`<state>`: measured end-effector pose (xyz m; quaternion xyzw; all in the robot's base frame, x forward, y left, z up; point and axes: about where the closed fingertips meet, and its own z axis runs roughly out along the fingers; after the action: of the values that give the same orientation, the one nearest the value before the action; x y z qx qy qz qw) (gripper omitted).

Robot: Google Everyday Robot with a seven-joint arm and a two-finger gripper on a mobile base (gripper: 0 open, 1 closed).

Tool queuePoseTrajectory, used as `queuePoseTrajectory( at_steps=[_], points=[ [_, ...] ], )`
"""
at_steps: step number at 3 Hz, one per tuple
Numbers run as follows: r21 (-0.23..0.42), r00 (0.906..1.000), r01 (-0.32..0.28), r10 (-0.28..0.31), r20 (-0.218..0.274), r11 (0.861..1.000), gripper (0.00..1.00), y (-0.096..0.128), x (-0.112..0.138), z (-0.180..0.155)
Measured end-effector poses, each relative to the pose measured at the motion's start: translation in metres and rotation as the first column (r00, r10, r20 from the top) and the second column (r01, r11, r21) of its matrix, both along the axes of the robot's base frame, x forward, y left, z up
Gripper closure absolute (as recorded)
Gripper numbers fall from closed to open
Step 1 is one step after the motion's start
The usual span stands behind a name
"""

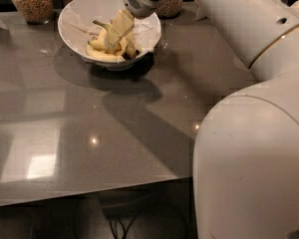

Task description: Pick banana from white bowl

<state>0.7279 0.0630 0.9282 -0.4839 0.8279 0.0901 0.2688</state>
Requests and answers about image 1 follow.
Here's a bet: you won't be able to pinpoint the yellow banana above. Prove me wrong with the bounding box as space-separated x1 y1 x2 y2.
93 20 126 56
86 45 124 63
88 39 121 53

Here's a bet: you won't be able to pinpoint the white ceramic bowl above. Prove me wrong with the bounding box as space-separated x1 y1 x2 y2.
58 0 161 71

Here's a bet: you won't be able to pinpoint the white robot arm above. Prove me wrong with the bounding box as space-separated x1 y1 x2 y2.
192 0 299 239

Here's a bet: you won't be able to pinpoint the right glass cereal jar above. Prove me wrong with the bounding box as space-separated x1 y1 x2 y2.
155 0 183 18

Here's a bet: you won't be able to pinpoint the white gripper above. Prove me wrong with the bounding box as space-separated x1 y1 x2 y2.
104 0 160 50

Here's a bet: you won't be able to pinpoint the left glass cereal jar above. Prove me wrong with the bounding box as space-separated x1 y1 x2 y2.
11 0 54 24

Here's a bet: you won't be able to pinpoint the right brown-tipped banana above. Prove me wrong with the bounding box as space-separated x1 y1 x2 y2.
126 34 141 59

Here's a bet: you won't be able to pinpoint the black cables under table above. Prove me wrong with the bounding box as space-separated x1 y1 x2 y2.
103 202 190 239

